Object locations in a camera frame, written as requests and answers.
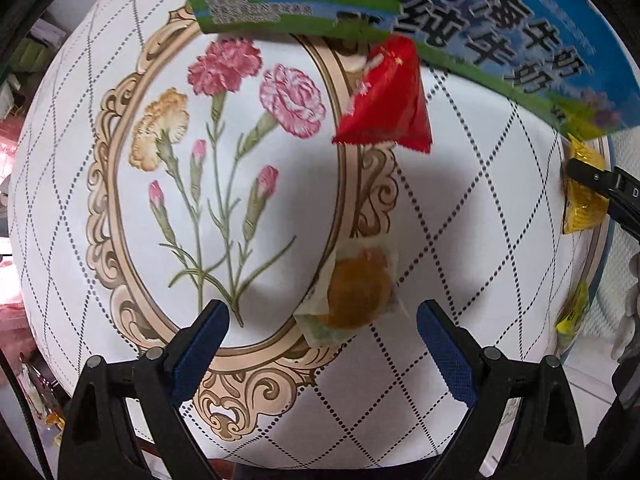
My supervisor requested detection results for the yellow and red noodle packet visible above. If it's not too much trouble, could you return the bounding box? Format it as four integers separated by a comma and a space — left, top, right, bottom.
554, 280, 592, 348

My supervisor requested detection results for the blue printed cardboard box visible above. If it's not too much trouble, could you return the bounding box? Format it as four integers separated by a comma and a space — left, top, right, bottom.
172, 0, 640, 142

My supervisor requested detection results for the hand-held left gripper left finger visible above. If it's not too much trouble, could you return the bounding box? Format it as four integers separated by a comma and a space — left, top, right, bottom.
59, 299, 231, 480

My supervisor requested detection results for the white quilt with flower print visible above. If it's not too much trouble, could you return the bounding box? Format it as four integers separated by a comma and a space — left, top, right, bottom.
9, 0, 617, 463

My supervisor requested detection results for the yellow snack packet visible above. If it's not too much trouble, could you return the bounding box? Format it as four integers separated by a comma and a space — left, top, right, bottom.
561, 132, 612, 235

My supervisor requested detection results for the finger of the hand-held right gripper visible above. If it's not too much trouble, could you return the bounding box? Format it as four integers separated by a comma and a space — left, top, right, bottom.
565, 157, 640, 235

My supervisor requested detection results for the round yolk pastry packet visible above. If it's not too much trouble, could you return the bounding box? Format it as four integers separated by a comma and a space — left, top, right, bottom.
292, 239, 410, 350

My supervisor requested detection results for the red snack packet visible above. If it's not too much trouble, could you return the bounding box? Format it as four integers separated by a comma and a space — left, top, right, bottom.
332, 35, 434, 154

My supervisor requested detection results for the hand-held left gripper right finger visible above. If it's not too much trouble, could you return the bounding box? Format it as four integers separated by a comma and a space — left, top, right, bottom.
416, 299, 586, 480

